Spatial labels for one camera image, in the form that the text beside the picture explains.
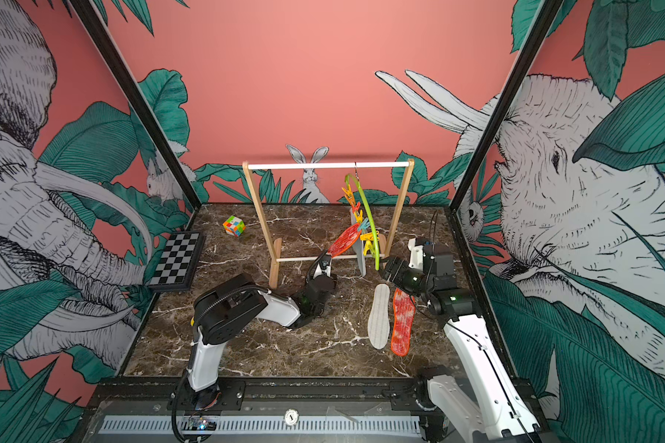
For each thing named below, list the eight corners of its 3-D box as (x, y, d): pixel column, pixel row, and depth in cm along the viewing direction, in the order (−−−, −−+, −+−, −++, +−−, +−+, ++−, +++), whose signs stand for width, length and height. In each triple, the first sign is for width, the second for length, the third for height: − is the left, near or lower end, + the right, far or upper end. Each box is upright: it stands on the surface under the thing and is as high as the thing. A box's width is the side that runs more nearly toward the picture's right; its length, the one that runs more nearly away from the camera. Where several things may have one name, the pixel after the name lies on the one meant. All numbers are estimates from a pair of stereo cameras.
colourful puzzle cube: (226, 232, 113) (221, 224, 109) (235, 223, 117) (231, 214, 112) (237, 238, 111) (233, 229, 107) (246, 228, 115) (243, 219, 110)
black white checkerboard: (153, 292, 96) (147, 287, 92) (173, 238, 111) (169, 232, 108) (191, 289, 97) (186, 284, 93) (206, 236, 112) (202, 229, 109)
